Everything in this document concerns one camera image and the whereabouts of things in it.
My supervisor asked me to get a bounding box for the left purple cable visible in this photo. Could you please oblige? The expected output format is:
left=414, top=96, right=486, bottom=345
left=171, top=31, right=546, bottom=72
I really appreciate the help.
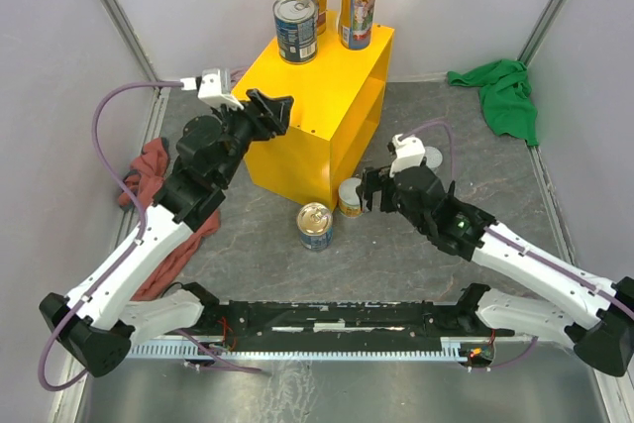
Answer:
left=38, top=78, right=202, bottom=392

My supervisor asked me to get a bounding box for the white slotted cable duct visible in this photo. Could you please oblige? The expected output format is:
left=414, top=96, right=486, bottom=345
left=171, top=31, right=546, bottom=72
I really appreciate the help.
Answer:
left=128, top=337, right=470, bottom=363

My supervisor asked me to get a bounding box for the yellow open shelf cabinet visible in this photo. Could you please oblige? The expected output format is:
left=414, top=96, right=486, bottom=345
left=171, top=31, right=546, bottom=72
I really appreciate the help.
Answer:
left=233, top=11, right=394, bottom=208

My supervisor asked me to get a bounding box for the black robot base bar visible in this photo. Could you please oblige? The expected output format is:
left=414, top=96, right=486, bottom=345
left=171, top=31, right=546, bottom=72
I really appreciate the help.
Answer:
left=191, top=301, right=492, bottom=351

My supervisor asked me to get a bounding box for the blue can metal pull-tab lid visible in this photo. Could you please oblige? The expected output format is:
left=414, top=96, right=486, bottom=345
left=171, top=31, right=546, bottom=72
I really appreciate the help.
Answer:
left=272, top=0, right=318, bottom=64

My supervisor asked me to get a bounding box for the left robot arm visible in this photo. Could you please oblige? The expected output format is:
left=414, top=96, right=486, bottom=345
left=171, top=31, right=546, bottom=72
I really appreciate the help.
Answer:
left=40, top=89, right=293, bottom=377

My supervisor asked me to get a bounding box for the pink cloth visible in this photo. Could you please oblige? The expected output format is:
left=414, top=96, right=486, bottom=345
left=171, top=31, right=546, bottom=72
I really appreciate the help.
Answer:
left=230, top=67, right=248, bottom=83

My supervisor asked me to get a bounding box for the short can white lid front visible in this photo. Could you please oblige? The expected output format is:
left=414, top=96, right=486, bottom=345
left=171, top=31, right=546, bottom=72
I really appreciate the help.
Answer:
left=338, top=177, right=366, bottom=218

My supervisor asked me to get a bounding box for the blue can with pull-tab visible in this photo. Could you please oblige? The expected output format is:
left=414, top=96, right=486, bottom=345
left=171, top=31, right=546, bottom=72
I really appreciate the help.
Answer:
left=296, top=202, right=333, bottom=252

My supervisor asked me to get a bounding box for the red cloth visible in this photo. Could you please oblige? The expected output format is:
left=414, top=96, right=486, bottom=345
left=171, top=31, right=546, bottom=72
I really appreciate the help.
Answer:
left=116, top=137, right=222, bottom=301

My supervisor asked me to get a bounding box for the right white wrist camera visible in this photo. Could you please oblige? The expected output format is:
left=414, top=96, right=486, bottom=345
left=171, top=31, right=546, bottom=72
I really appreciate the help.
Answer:
left=388, top=135, right=425, bottom=178

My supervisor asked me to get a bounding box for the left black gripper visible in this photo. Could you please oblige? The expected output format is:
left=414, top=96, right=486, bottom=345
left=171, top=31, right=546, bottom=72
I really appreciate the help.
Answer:
left=211, top=88, right=295, bottom=186

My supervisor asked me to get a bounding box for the green cloth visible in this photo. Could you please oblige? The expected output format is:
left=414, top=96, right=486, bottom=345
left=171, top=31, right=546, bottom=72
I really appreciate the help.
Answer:
left=447, top=59, right=539, bottom=147

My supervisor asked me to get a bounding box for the tall mixed-vegetable label can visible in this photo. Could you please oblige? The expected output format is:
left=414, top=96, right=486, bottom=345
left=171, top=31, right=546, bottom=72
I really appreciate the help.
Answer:
left=338, top=0, right=375, bottom=51

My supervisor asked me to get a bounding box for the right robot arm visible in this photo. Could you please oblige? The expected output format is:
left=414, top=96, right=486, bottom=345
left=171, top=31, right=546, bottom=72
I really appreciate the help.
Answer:
left=357, top=164, right=633, bottom=377

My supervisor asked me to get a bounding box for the short green can clear lid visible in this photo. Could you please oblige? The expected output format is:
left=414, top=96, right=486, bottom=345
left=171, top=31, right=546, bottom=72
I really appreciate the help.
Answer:
left=424, top=147, right=443, bottom=171

